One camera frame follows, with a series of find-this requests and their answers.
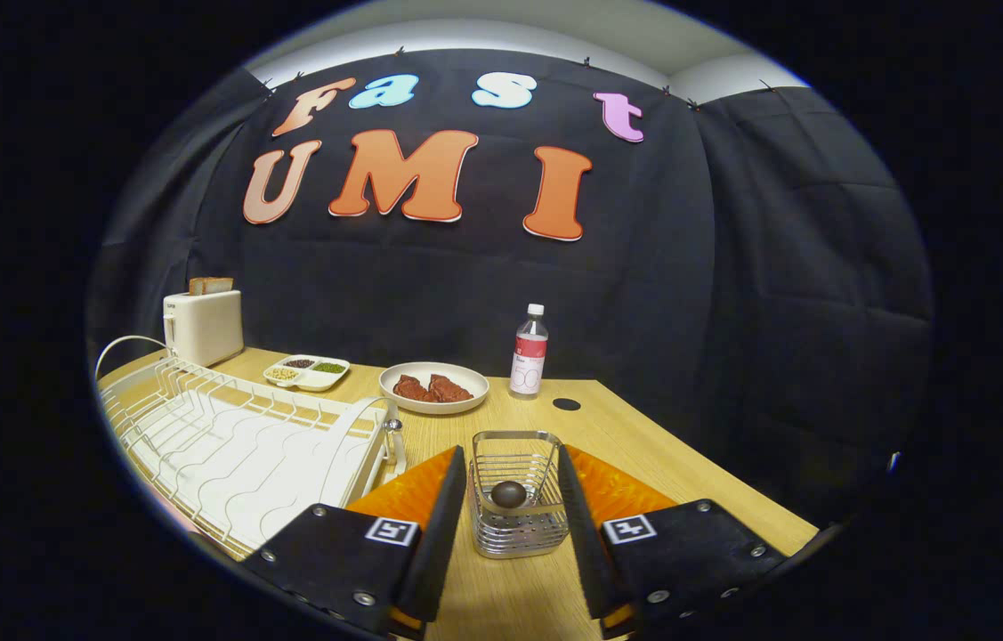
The red label water bottle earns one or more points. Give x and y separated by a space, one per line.
528 365

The toasted bread slice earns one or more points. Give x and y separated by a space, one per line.
196 288
221 285

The dark spoon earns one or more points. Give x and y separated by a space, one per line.
508 495

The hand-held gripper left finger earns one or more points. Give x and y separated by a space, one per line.
443 534

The white divided dish with beans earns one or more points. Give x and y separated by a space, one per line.
310 384

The red meat slice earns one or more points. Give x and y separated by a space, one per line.
450 390
412 389

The white round plate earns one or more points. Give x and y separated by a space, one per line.
434 408

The black backdrop cloth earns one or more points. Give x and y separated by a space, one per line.
688 312

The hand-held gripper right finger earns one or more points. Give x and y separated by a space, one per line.
586 543

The white toaster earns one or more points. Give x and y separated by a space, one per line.
207 329

